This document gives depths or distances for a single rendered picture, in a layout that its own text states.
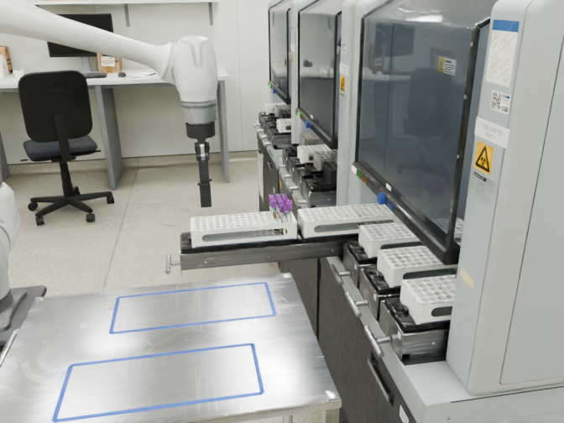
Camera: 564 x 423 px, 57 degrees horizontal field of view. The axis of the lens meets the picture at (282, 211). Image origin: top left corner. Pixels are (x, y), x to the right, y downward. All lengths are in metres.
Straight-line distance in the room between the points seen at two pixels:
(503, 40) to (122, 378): 0.85
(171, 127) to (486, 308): 4.24
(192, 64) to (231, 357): 0.70
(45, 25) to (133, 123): 3.71
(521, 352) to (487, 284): 0.18
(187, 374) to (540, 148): 0.71
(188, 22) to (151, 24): 0.32
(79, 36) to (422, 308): 0.98
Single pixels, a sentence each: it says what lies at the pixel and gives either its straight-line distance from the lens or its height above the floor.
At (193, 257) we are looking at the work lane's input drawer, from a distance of 1.44.
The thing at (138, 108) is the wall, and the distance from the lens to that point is 4.96.
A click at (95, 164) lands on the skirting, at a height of 0.05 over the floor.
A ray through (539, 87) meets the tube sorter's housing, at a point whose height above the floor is 1.32.
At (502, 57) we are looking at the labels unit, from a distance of 0.90.
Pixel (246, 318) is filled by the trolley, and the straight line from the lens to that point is 1.12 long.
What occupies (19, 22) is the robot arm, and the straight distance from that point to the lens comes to 1.32.
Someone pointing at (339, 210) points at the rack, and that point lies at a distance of 1.54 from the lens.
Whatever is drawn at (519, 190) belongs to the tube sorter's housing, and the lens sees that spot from 0.91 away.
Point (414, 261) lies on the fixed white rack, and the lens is 1.27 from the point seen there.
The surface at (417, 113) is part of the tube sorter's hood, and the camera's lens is 1.14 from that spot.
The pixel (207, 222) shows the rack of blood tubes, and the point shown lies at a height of 0.86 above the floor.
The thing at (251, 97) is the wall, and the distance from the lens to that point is 4.95.
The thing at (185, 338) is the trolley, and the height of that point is 0.82.
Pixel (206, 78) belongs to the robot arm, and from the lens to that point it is 1.32.
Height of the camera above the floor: 1.44
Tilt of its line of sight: 22 degrees down
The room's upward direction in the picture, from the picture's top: 1 degrees counter-clockwise
